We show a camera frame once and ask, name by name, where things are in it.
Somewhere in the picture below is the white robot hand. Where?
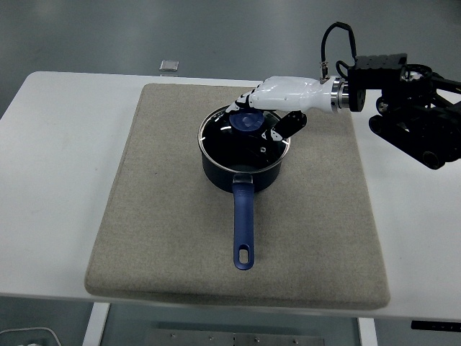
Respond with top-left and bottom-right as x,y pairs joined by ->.
225,76 -> 335,143

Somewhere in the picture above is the glass lid with blue knob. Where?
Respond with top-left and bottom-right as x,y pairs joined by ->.
197,104 -> 291,172

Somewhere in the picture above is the small silver floor plate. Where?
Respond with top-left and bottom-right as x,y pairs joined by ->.
158,59 -> 180,74

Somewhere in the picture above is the beige fabric mat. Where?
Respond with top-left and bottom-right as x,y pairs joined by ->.
83,82 -> 391,311

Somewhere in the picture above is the white table leg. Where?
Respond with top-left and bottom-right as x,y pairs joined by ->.
81,302 -> 111,346
357,317 -> 378,346

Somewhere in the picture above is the grey metal plate with screws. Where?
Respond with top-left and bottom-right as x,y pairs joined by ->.
146,327 -> 327,346

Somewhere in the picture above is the black box under table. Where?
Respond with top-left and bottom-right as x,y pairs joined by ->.
410,319 -> 461,331

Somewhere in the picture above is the white rounded device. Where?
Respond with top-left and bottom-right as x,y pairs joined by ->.
0,326 -> 61,346

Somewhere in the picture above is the dark pot with blue handle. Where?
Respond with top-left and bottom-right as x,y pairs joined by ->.
200,146 -> 289,272

